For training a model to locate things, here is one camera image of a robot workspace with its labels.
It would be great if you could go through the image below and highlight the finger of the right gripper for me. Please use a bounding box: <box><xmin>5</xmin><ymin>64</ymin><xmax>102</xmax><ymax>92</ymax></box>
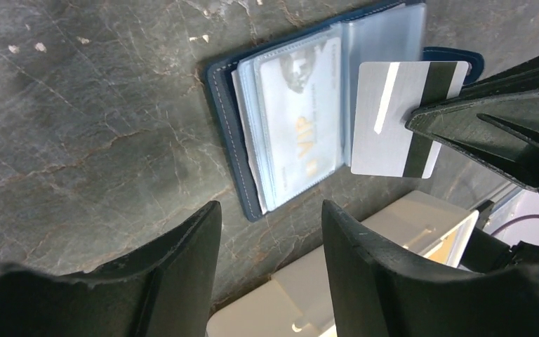
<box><xmin>406</xmin><ymin>88</ymin><xmax>539</xmax><ymax>192</ymax></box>
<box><xmin>460</xmin><ymin>56</ymin><xmax>539</xmax><ymax>100</ymax></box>

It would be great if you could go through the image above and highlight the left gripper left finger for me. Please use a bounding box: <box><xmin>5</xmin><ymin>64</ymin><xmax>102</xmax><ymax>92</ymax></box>
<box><xmin>0</xmin><ymin>201</ymin><xmax>222</xmax><ymax>336</ymax></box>

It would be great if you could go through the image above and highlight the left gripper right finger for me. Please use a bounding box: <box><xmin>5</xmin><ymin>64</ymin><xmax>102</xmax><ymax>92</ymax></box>
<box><xmin>321</xmin><ymin>200</ymin><xmax>539</xmax><ymax>336</ymax></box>

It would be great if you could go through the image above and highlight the white plastic tray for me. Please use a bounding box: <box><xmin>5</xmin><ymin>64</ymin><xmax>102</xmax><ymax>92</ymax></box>
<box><xmin>206</xmin><ymin>191</ymin><xmax>479</xmax><ymax>336</ymax></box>

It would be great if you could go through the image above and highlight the navy blue card holder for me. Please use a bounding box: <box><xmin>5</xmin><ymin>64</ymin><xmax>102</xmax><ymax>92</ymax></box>
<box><xmin>204</xmin><ymin>1</ymin><xmax>484</xmax><ymax>222</ymax></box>

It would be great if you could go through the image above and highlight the silver VIP credit card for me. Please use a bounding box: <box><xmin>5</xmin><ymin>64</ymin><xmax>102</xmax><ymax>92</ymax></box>
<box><xmin>256</xmin><ymin>35</ymin><xmax>342</xmax><ymax>211</ymax></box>

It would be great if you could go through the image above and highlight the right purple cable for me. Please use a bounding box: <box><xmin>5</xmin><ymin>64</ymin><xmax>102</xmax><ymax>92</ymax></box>
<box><xmin>488</xmin><ymin>213</ymin><xmax>539</xmax><ymax>239</ymax></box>

